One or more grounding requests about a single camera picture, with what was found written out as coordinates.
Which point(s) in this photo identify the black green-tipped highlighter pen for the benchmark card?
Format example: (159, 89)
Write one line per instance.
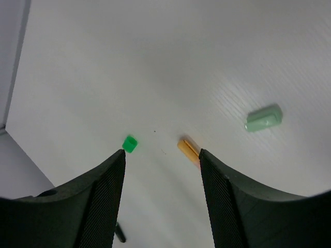
(119, 233)

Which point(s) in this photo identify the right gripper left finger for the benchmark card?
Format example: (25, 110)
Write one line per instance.
(79, 213)

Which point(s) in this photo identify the light green pen cap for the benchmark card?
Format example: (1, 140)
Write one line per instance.
(264, 118)

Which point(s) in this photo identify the bright green pen cap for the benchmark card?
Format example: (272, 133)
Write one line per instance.
(129, 144)

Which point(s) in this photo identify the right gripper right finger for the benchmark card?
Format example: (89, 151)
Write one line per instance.
(246, 213)

